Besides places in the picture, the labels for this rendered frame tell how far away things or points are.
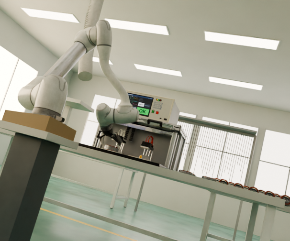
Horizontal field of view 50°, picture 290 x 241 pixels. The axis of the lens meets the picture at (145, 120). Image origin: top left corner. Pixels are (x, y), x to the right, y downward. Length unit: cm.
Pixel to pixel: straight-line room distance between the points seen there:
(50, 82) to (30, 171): 49
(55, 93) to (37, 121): 21
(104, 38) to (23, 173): 101
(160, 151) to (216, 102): 657
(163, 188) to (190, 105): 248
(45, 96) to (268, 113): 774
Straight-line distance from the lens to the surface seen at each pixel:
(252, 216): 294
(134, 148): 263
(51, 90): 180
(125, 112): 206
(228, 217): 867
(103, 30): 218
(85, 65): 363
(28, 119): 171
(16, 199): 175
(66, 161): 981
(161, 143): 258
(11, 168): 179
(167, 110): 251
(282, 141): 892
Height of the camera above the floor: 66
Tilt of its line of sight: 10 degrees up
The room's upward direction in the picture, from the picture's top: 15 degrees clockwise
